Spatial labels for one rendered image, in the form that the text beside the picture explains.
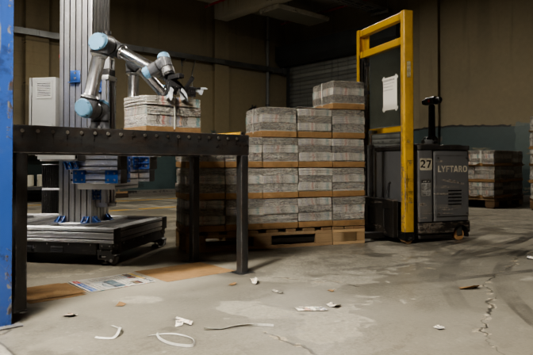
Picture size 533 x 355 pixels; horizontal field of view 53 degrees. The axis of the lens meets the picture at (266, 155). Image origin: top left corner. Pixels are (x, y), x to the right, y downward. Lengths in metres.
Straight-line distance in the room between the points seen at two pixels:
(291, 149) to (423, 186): 1.14
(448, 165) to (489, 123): 5.64
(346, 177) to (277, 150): 0.62
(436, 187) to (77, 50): 2.93
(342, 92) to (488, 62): 6.30
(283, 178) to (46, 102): 1.77
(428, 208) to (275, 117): 1.46
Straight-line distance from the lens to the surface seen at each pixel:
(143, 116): 3.21
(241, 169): 3.11
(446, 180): 4.65
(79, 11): 4.07
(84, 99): 3.55
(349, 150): 4.33
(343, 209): 4.32
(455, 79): 10.66
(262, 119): 4.04
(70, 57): 4.05
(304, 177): 4.15
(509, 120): 10.12
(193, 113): 3.34
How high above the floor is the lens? 0.63
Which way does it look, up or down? 1 degrees up
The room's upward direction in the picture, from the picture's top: straight up
